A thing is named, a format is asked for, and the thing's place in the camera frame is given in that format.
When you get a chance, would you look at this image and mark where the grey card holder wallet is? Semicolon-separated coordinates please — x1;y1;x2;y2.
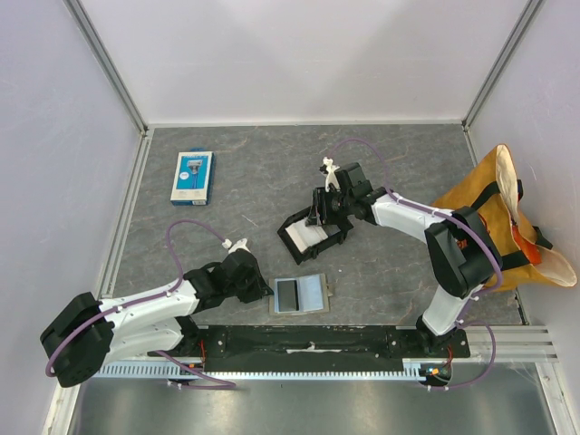
269;274;333;316

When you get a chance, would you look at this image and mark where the dark grey credit card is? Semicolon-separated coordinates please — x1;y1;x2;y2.
276;279;299;313

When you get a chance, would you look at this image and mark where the black plastic card box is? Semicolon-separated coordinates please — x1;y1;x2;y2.
277;208;353;265

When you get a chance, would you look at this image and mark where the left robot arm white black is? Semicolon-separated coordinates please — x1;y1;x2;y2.
40;248;273;388

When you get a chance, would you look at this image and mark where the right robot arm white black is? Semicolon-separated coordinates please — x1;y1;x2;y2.
306;158;502;357

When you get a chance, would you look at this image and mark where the white card stack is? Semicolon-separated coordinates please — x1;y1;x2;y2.
285;218;328;253

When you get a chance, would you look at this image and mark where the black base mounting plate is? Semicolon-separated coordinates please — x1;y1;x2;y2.
169;325;470;374

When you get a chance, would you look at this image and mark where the blue razor package box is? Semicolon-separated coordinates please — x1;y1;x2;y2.
170;150;216;206

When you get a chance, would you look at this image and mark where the yellow tote bag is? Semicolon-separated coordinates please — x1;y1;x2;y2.
432;144;577;291

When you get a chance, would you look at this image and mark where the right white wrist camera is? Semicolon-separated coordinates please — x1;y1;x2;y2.
319;157;341;192

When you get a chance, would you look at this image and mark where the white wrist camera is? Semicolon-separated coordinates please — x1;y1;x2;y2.
221;237;250;254
319;157;341;192

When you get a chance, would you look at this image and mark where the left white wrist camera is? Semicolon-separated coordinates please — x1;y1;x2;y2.
221;237;250;254

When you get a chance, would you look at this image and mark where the grey slotted cable duct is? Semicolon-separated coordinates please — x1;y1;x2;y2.
94;360;441;382

